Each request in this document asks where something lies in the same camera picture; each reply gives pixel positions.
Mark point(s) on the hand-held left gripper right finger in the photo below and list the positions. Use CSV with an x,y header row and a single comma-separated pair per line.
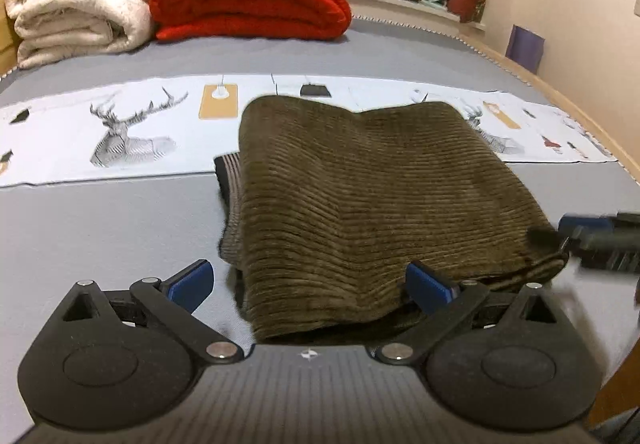
x,y
426,291

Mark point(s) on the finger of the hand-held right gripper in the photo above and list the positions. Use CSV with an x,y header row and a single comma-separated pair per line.
x,y
590,224
610,251

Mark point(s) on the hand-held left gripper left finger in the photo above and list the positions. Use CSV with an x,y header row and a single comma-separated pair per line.
x,y
192,283

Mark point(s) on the white printed cloth strip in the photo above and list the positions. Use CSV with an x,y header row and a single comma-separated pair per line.
x,y
50,164

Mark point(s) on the purple bag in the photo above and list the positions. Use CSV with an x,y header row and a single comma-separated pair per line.
x,y
525,47

